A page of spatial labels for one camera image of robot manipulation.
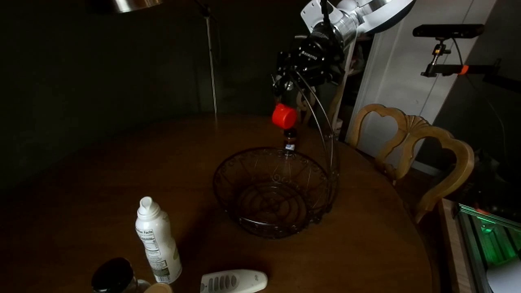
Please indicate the dark bottle black cap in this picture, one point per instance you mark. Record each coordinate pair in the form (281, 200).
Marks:
(112, 275)

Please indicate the white remote control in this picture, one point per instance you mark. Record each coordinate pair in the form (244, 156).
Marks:
(232, 281)

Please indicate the white spray bottle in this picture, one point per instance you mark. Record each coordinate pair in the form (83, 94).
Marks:
(156, 244)

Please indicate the black bar camera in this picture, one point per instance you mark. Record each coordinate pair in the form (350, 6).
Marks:
(447, 29)

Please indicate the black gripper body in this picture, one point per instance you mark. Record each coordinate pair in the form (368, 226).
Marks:
(314, 58)

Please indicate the small dark spice jar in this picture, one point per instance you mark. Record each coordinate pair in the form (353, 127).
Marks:
(289, 141)

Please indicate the carved wooden chair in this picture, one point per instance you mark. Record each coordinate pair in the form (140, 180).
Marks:
(428, 146)

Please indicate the red measuring cup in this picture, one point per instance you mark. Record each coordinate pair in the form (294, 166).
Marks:
(283, 115)

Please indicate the green and white box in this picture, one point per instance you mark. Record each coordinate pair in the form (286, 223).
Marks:
(490, 232)

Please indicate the black camera stand pole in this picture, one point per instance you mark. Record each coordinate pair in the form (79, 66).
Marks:
(449, 66)

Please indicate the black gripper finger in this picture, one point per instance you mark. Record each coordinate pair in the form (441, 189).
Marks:
(280, 92)
(294, 96)

